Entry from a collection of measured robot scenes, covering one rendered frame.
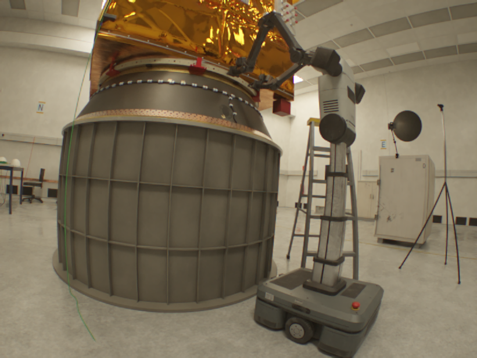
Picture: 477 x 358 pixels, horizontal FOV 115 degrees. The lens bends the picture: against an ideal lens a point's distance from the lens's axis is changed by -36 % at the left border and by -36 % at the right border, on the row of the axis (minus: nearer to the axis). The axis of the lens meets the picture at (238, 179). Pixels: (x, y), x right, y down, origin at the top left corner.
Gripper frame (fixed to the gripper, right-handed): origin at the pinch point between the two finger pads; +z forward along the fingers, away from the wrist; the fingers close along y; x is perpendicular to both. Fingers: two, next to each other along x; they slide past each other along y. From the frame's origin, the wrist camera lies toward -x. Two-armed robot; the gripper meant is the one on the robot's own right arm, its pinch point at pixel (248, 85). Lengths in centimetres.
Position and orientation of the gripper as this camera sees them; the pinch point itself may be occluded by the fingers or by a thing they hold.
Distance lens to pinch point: 214.0
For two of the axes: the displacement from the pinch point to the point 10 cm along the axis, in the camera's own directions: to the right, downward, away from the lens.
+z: -8.3, -2.2, 5.2
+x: -2.2, 9.7, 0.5
